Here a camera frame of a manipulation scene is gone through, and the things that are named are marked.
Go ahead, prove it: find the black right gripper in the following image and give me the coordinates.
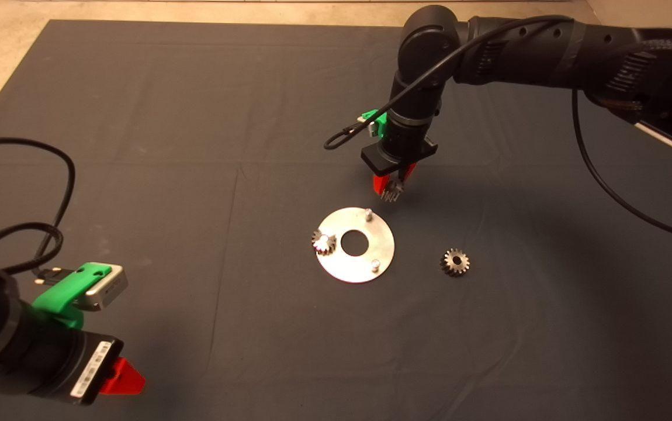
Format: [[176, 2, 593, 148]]
[[361, 120, 438, 197]]

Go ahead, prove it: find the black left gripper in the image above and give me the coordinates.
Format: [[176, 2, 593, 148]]
[[43, 330, 146, 406]]

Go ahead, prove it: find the small steel planetary gear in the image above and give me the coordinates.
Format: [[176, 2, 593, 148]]
[[381, 178, 404, 203], [440, 248, 470, 277], [311, 229, 337, 256]]

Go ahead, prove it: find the round metal carrier plate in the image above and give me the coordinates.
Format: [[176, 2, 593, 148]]
[[316, 207, 396, 284]]

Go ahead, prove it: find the dark grey table cloth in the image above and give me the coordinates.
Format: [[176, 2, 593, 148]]
[[0, 19, 672, 421]]

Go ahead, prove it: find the green right camera mount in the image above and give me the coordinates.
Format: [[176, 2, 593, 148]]
[[361, 109, 389, 139]]

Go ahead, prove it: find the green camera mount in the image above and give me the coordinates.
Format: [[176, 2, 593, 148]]
[[361, 109, 389, 139], [32, 263, 112, 329]]

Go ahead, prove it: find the green left camera mount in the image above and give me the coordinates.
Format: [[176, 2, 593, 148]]
[[32, 263, 112, 329]]

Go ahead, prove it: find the thin black left camera cable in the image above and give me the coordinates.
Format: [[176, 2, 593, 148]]
[[0, 138, 77, 287]]

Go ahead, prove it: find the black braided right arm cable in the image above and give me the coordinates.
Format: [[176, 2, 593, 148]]
[[602, 38, 672, 112]]

